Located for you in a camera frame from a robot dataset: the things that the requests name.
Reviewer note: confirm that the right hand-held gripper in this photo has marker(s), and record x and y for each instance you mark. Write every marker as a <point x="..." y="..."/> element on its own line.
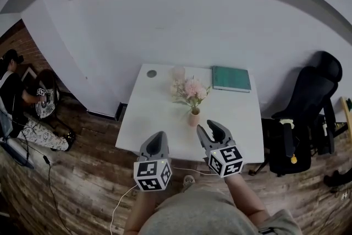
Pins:
<point x="225" y="162"/>

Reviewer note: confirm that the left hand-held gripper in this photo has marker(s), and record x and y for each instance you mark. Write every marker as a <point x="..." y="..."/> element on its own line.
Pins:
<point x="151" y="173"/>

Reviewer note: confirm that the pink vase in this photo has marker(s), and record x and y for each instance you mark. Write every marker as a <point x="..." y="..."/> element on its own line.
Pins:
<point x="194" y="119"/>

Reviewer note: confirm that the pink flowers bouquet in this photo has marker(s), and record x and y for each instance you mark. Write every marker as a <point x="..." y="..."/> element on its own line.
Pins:
<point x="192" y="89"/>

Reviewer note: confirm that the person's right forearm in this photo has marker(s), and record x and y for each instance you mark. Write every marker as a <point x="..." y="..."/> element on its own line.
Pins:
<point x="244" y="198"/>

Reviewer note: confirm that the person's left forearm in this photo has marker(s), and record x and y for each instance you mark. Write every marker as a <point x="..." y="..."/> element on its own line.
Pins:
<point x="140" y="212"/>

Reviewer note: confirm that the white table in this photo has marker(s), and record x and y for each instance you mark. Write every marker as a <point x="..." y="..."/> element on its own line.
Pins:
<point x="154" y="123"/>

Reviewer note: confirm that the person's beige shoe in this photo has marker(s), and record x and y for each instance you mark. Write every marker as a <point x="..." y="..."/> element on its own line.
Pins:
<point x="188" y="181"/>

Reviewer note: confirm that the green book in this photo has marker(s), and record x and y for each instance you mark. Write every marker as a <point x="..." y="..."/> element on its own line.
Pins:
<point x="231" y="78"/>

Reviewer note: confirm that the pink cup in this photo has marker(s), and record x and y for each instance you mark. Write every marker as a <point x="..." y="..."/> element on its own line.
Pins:
<point x="178" y="72"/>

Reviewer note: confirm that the pale yellow cloth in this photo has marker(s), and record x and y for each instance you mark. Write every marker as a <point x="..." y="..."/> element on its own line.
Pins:
<point x="286" y="121"/>

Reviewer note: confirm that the person's grey shirt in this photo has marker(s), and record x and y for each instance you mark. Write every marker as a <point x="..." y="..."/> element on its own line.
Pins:
<point x="198" y="214"/>

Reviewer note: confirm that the small yellow item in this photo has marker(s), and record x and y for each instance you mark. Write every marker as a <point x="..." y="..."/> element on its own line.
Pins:
<point x="293" y="159"/>

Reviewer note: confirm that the black office chair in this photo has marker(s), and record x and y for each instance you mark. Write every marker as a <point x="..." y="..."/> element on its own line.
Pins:
<point x="302" y="96"/>

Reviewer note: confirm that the chair with patterned cushion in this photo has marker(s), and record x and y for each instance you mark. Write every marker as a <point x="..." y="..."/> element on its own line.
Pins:
<point x="46" y="107"/>

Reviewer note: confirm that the black floor item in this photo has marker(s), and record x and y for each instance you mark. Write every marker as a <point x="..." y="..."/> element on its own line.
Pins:
<point x="334" y="179"/>

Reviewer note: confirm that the wooden shelf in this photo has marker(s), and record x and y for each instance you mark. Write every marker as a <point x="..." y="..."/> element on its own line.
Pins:
<point x="345" y="114"/>

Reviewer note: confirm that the green ornament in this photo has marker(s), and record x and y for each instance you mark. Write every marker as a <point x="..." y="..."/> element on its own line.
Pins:
<point x="349" y="104"/>

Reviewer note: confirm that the white picture frame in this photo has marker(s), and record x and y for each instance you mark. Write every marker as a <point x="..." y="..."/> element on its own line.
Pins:
<point x="28" y="70"/>

